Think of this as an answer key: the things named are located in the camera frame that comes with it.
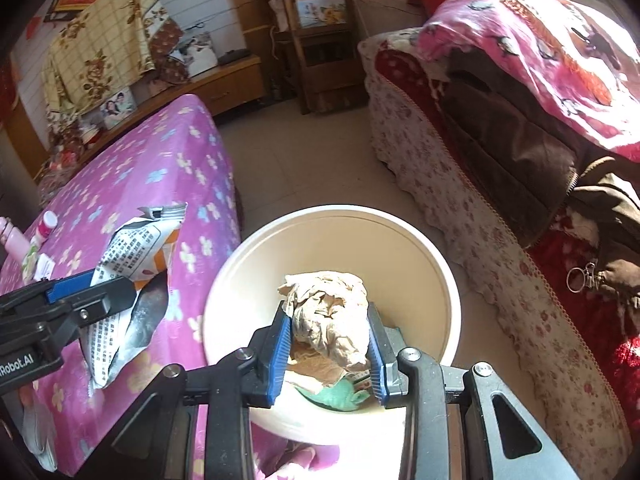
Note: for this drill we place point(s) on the yellow floral cloth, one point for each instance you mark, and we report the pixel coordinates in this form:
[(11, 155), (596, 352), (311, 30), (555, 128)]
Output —
[(100, 45)]

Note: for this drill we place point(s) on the pink water bottle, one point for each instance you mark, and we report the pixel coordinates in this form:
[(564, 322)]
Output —
[(15, 240)]

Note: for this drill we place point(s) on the brown jacket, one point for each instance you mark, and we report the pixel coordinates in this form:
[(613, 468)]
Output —
[(510, 160)]

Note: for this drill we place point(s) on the large unframed photo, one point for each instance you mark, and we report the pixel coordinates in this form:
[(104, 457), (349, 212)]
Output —
[(197, 55)]

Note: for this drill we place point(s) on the floral covered sofa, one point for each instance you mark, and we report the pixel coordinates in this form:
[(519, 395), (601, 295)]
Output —
[(500, 270)]

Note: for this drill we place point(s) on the beige paper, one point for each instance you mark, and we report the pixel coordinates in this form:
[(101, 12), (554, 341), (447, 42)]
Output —
[(330, 315)]

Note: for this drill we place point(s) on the brown patterned bag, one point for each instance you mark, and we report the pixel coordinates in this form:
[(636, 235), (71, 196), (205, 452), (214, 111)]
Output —
[(167, 40)]

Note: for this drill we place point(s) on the pink printed blanket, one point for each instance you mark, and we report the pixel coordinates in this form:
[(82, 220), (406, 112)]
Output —
[(525, 45)]

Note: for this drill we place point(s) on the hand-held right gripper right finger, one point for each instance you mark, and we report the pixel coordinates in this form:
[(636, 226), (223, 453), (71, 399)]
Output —
[(377, 360)]

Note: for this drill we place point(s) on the brown paper sheet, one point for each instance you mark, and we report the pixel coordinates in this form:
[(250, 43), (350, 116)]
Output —
[(312, 370)]

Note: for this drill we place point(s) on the red plastic bag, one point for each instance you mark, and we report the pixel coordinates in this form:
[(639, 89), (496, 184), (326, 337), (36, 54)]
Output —
[(70, 135)]

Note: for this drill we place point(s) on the small framed photo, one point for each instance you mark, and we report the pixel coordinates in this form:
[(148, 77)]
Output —
[(117, 109)]

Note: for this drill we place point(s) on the green white wrapper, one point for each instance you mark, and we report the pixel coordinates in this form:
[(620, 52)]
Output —
[(30, 265)]

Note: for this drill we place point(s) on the silver orange snack packet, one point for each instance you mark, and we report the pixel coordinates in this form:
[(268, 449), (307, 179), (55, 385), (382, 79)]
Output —
[(135, 250)]

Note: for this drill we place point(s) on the framed floral picture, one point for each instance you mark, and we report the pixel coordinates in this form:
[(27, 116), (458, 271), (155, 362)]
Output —
[(321, 11)]

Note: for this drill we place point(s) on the wooden ladder shelf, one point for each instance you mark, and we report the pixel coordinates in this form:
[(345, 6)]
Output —
[(320, 70)]

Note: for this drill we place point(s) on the black device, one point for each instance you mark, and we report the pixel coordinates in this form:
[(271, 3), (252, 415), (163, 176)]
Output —
[(235, 55)]

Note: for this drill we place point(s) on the white round bin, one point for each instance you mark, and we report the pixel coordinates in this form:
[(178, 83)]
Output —
[(250, 270)]

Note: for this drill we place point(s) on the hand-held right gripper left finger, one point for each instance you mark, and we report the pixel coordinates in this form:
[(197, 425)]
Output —
[(280, 355)]

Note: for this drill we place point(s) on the white bottle pink label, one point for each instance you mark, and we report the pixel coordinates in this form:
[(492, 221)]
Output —
[(44, 230)]

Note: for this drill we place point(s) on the wooden cabinet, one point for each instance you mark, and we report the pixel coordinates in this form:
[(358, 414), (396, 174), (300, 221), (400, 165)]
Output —
[(225, 85)]

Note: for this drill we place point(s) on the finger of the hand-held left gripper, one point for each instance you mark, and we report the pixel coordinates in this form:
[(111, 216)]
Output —
[(120, 292), (70, 287)]

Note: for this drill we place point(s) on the green fuzzy cloth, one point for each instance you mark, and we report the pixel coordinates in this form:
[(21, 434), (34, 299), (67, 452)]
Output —
[(340, 397)]

